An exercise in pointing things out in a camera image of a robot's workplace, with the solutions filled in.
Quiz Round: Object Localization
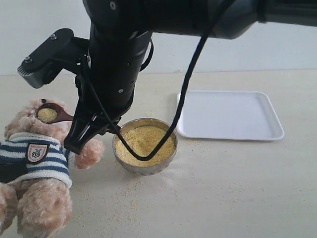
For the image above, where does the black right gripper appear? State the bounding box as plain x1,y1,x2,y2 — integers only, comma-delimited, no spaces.
64,24,152,154

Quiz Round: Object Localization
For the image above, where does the dark brown wooden spoon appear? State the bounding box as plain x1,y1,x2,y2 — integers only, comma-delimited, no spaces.
36,103,121,134

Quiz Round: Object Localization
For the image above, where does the tan teddy bear striped sweater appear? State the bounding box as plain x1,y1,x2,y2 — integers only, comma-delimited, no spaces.
0,99,105,238

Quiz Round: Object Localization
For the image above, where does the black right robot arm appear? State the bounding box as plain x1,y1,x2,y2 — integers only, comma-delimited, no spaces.
64,0,317,154

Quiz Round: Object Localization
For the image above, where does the steel bowl of yellow millet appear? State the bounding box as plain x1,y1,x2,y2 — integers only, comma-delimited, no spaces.
112,118,178,176

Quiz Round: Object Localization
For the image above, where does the white rectangular plastic tray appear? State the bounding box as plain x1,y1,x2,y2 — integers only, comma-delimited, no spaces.
176,90,285,141

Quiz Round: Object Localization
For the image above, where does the black camera cable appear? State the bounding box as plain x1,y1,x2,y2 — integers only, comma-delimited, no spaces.
81,0,233,161

